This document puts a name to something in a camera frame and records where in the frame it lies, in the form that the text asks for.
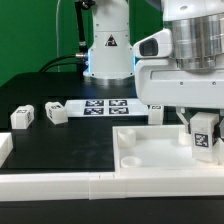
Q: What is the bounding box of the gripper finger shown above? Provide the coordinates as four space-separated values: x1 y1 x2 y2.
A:
176 107 192 134
215 111 224 140

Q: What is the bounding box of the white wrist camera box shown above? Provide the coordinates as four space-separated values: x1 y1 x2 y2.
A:
133 29 173 59

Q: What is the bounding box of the white square tabletop part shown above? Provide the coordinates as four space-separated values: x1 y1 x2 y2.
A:
113 125 224 172

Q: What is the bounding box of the white left fence piece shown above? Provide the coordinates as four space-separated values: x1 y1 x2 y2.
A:
0 132 13 167

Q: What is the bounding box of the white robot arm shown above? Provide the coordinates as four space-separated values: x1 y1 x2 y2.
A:
75 0 224 116

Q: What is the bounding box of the white front fence bar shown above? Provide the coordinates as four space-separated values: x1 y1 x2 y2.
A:
0 167 224 202

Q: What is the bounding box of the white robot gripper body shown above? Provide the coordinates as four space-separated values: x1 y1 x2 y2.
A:
135 60 224 109

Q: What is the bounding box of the white sheet with AprilTags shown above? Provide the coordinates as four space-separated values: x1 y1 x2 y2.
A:
65 98 148 117

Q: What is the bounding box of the black cable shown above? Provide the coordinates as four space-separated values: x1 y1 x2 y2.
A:
39 53 88 73

